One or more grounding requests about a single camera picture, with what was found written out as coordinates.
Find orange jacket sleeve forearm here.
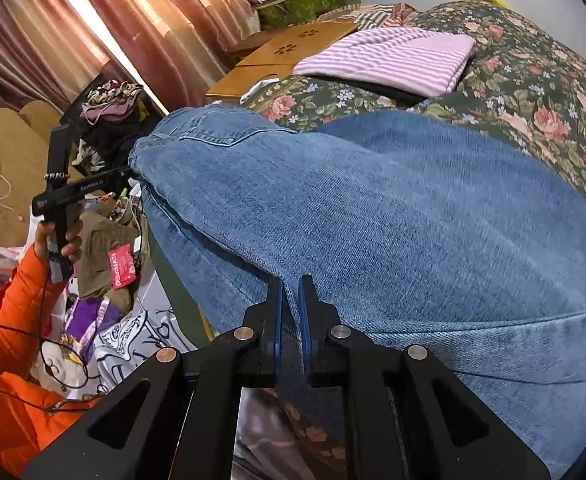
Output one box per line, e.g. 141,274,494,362
0,249,98,477

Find person's left hand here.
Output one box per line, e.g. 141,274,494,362
33,219,83,262

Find patchwork striped blanket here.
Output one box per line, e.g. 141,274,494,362
316,3,419,30

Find red snack packet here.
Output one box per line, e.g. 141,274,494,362
108,244,137,289

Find blue denim jeans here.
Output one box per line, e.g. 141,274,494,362
130,105,586,478

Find wooden lap desk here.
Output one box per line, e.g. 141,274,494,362
206,22,358,101

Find black cable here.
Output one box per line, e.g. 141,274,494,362
0,259,102,413

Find floral green bedspread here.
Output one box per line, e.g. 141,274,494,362
244,1,586,198

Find cluttered clothes heap beside bed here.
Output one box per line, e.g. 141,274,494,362
40,74,213,392

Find green fabric storage bin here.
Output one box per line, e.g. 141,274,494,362
255,0,345,30

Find pink striped folded garment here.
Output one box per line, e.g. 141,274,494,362
293,27,476,98

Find orange pink curtain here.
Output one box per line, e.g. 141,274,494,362
0,0,259,110

